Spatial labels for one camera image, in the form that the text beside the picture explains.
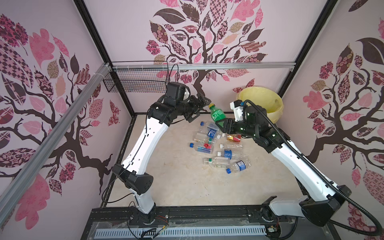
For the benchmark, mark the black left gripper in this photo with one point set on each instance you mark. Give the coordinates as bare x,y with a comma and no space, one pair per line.
196,106

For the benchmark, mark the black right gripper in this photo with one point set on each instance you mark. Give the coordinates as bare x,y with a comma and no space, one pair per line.
228,122

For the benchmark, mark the clear bottle green cap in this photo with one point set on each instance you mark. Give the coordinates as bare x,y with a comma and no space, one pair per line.
217,162
203,138

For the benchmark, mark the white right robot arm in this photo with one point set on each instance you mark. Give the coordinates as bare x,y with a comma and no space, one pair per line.
319,201

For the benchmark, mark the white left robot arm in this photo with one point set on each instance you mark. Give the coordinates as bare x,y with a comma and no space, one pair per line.
160,116

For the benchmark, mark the cream bin yellow bag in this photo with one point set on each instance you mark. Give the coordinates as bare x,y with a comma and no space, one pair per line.
265,98

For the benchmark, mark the red yellow label bottle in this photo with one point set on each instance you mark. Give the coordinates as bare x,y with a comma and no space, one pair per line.
232,138

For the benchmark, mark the clear bottle pale blue label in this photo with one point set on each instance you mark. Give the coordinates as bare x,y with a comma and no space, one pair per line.
210,127

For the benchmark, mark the clear crushed bottle white cap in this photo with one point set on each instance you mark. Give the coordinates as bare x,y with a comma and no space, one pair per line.
231,145

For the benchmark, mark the Fiji bottle red flower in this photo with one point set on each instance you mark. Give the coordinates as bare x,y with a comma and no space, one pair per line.
202,147

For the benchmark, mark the bottle blue label white cap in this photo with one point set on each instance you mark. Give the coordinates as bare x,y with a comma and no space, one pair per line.
230,154

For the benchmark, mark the small bottle blue cap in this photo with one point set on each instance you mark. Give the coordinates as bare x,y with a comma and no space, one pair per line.
238,166

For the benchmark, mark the white vent strip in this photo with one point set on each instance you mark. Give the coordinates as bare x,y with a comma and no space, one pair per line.
179,232

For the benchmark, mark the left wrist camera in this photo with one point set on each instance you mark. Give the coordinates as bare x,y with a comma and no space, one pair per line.
177,92

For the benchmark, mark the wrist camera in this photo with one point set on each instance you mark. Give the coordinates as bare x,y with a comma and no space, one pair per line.
177,92
237,107

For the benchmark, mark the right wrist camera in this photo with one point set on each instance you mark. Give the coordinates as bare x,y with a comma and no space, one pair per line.
237,107

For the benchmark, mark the black wire basket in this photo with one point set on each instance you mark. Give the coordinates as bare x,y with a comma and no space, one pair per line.
138,77

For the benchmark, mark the aluminium rail back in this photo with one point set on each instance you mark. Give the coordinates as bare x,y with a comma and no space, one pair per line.
222,66

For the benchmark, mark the aluminium rail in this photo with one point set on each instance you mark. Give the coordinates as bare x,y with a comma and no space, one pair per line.
222,66
23,180

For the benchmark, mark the black base frame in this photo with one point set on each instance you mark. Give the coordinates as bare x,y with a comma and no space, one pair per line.
283,227

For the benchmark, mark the aluminium rail left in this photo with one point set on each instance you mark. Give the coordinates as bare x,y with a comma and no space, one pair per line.
23,180

